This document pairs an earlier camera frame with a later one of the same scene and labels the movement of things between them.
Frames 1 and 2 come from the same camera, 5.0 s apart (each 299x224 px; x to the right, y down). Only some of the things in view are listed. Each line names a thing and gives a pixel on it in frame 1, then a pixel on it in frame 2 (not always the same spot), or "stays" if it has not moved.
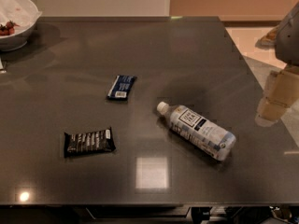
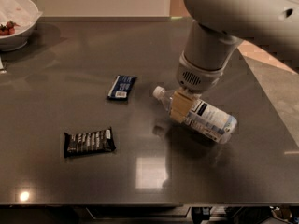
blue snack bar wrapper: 121,87 stays
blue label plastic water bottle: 198,132 -> 204,118
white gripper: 288,42 -> 196,77
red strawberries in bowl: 8,28 stays
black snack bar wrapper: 91,142 stays
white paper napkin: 18,9 stays
